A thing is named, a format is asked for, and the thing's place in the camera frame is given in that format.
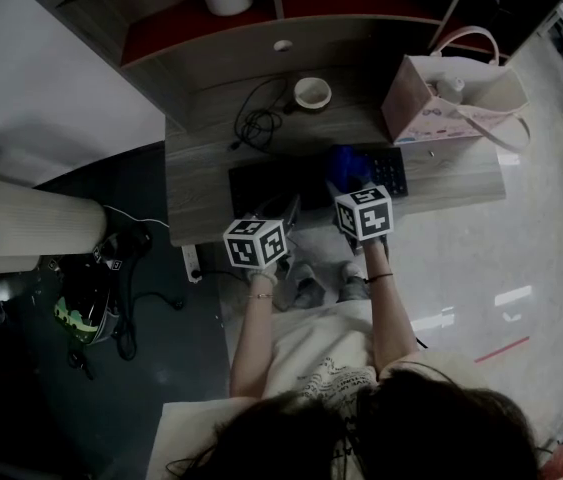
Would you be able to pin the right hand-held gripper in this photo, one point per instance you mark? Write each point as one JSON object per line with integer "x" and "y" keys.
{"x": 366, "y": 215}

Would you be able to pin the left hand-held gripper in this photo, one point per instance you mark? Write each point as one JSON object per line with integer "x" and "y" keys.
{"x": 256, "y": 245}

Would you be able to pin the blue cloth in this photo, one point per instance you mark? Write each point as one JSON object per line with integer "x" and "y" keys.
{"x": 346, "y": 163}

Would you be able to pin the black keyboard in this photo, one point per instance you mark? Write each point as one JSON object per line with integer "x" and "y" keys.
{"x": 391, "y": 173}

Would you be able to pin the person's right forearm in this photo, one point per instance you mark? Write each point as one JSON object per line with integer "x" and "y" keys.
{"x": 388, "y": 318}

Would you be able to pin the person's left forearm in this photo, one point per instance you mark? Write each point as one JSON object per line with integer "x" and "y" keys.
{"x": 251, "y": 348}

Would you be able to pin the person's left hand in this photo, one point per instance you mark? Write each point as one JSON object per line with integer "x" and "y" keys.
{"x": 263, "y": 275}

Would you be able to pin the person's left shoe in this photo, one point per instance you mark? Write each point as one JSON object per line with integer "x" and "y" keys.
{"x": 302, "y": 274}

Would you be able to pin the person's shoe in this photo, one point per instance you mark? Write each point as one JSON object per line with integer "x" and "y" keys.
{"x": 302, "y": 274}
{"x": 351, "y": 270}

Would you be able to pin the person's right shoe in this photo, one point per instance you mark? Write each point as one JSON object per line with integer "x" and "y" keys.
{"x": 351, "y": 270}

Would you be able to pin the grey wooden desk with shelves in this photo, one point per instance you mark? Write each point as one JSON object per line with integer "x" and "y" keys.
{"x": 201, "y": 178}

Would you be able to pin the person's left leg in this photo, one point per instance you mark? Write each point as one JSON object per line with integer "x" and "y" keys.
{"x": 310, "y": 295}

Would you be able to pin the white and brown bowl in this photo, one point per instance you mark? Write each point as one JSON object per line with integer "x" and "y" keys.
{"x": 312, "y": 94}

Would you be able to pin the person's right leg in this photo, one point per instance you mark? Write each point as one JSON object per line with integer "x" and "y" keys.
{"x": 355, "y": 290}

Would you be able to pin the white power strip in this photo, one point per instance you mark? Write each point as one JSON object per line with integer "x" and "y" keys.
{"x": 191, "y": 263}

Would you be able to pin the pink patterned tote bag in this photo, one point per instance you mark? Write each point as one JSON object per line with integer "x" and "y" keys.
{"x": 411, "y": 103}

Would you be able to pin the person's white printed shirt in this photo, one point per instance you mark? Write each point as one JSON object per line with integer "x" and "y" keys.
{"x": 316, "y": 338}

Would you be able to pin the white plastic bottle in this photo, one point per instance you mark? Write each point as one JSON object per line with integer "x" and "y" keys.
{"x": 448, "y": 90}

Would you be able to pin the black tagged device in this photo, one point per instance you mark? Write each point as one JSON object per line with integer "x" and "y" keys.
{"x": 131, "y": 240}

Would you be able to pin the black and green helmet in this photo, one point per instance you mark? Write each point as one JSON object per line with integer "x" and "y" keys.
{"x": 81, "y": 313}

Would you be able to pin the red floor tape strip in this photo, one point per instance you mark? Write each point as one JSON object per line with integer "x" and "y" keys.
{"x": 502, "y": 349}

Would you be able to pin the white cylindrical air purifier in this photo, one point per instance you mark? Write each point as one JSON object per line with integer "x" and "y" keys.
{"x": 46, "y": 228}

